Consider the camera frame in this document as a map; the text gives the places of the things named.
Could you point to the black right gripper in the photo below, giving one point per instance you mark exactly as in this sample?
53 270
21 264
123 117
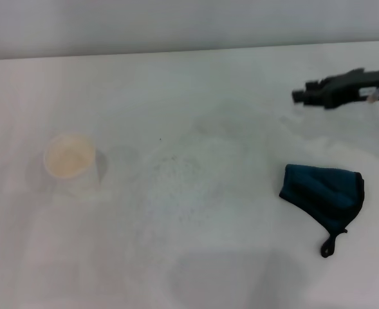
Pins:
356 87

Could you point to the blue rag with black trim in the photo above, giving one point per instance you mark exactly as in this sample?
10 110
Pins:
324 190

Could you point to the white paper cup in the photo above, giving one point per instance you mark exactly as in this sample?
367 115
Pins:
70 161

